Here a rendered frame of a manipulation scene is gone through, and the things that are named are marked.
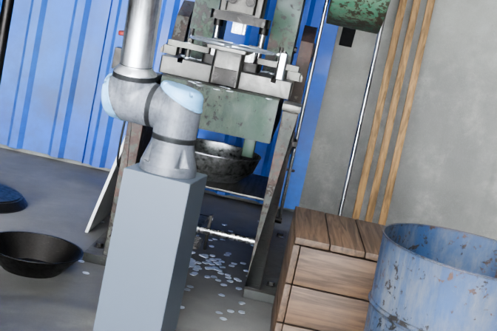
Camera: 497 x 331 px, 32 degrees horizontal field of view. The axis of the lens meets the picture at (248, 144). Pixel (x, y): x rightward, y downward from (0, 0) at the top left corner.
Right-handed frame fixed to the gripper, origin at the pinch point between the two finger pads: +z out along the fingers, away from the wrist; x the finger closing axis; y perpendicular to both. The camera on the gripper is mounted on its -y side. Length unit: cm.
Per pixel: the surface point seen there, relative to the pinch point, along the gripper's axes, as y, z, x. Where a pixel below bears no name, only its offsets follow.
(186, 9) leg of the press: -56, 17, 26
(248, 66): -8.1, 27.8, 15.1
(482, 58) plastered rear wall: -19, 60, 170
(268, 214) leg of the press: 20, 68, -3
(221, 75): -6.3, 27.6, 1.8
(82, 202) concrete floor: -87, 95, -11
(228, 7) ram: -13.0, 7.2, 11.6
